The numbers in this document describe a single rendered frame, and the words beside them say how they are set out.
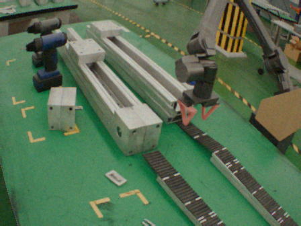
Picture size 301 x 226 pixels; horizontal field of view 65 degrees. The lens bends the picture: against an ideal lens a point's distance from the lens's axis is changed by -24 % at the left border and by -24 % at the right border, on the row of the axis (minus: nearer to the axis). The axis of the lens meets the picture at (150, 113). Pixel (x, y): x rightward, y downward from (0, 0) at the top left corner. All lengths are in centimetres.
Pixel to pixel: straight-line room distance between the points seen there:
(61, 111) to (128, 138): 21
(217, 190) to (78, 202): 37
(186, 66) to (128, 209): 39
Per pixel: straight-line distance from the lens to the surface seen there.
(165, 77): 107
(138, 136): 80
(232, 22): 409
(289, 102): 106
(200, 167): 85
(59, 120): 88
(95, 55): 110
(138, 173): 79
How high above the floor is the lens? 134
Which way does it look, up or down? 34 degrees down
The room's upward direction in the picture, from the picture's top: 11 degrees clockwise
